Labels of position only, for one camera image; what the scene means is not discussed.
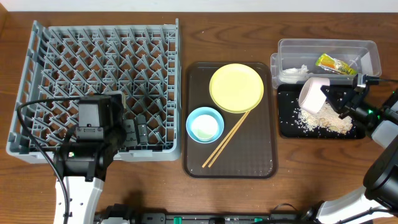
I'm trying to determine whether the spilled rice pile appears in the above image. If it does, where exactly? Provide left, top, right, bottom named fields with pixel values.
left=290, top=102, right=353, bottom=135

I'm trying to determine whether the clear plastic bin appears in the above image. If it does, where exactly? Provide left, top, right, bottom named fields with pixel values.
left=271, top=39, right=382, bottom=89

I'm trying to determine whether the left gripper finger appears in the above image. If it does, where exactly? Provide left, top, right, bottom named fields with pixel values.
left=136, top=115, right=148, bottom=143
left=123, top=119, right=138, bottom=146

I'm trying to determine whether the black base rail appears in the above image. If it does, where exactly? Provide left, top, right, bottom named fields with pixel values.
left=92, top=204, right=320, bottom=224

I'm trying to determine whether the pink white bowl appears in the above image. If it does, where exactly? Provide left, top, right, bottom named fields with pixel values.
left=298, top=77, right=330, bottom=114

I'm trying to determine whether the yellow plastic plate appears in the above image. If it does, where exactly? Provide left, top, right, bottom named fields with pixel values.
left=209, top=63, right=264, bottom=113

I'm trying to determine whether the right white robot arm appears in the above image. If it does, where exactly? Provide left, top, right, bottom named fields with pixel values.
left=312, top=86, right=397, bottom=223

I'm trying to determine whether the grey plastic dishwasher rack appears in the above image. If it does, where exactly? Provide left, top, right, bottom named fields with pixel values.
left=16, top=22, right=182, bottom=162

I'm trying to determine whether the dark brown serving tray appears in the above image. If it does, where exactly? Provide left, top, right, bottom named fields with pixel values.
left=183, top=62, right=277, bottom=179

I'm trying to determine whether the lower wooden chopstick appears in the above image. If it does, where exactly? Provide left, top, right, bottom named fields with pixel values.
left=207, top=111, right=251, bottom=169

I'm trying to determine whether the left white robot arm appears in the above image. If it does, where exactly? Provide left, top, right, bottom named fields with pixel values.
left=53, top=91, right=143, bottom=223

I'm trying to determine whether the wooden chopstick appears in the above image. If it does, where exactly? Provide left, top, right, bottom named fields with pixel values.
left=207, top=111, right=251, bottom=169
left=201, top=110, right=249, bottom=169

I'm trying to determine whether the white plastic cup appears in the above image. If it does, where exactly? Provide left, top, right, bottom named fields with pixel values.
left=191, top=114, right=218, bottom=141

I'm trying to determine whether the crumpled white tissue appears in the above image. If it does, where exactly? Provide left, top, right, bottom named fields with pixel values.
left=279, top=65, right=312, bottom=84

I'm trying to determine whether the black waste tray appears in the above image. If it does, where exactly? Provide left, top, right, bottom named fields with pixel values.
left=277, top=84, right=366, bottom=139

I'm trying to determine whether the light blue bowl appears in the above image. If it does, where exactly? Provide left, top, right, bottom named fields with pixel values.
left=186, top=107, right=224, bottom=144

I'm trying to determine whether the yellow green snack wrapper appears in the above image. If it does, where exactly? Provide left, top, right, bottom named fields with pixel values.
left=315, top=54, right=358, bottom=75

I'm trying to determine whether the upper wooden chopstick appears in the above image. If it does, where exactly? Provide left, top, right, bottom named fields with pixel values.
left=201, top=110, right=249, bottom=169

